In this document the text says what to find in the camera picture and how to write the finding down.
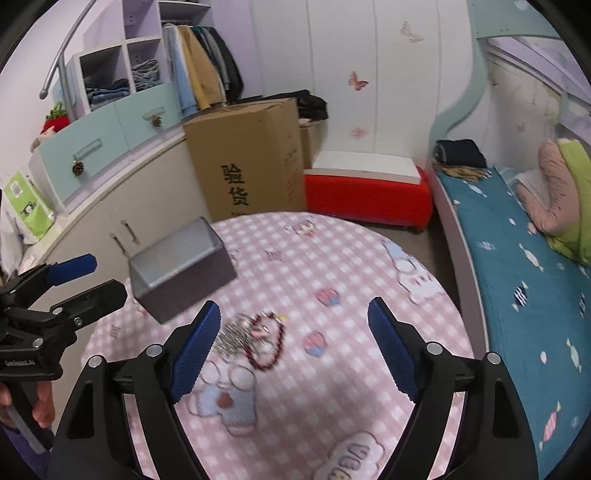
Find blue candy print bedsheet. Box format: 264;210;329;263
436;166;591;476

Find small cardboard box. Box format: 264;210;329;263
298;122;324;169

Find red strawberry plush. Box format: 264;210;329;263
44;102;71;134

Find silver chain necklace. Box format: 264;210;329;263
215;313;269;358

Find metal handrail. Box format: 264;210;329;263
39;0;93;116

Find dark clothes pile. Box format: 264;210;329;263
259;90;329;123

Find white low cabinet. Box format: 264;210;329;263
18;124;218;301

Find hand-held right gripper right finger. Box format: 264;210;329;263
368;296;539;480

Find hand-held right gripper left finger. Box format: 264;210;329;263
48;300;221;480

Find light blue hanging shirt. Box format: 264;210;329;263
161;25;197;118

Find folded beige clothes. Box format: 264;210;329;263
436;166;492;182

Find white pillow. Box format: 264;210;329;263
508;168;546;195

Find large cardboard box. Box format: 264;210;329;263
183;98;308;223

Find red storage stool white top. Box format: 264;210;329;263
304;151;435;232

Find folded blue jeans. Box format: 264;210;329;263
85;79;130;112

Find person's left hand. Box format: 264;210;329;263
0;381;57;430

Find green paper bag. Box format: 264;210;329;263
2;171;56;243

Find folded grey clothes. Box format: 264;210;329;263
131;59;161;90

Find pink and green quilt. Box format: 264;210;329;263
515;137;591;265

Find white wardrobe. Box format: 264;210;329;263
249;0;476;169

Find purple shelving unit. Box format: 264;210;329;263
65;0;259;114

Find grey metal box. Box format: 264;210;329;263
128;218;238;325

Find teal bunk bed frame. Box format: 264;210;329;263
427;0;591;480

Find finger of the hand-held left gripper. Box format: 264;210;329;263
0;253;99;317
50;280;129;329

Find teal drawer chest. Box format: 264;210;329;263
28;80;185;213

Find tan hanging jacket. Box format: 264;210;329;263
178;25;225;112

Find pale butterfly sticker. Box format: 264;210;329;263
399;21;424;44

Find folded dark clothes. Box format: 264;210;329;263
435;139;488;169

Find dark red bead bracelet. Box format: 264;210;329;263
242;313;287;371

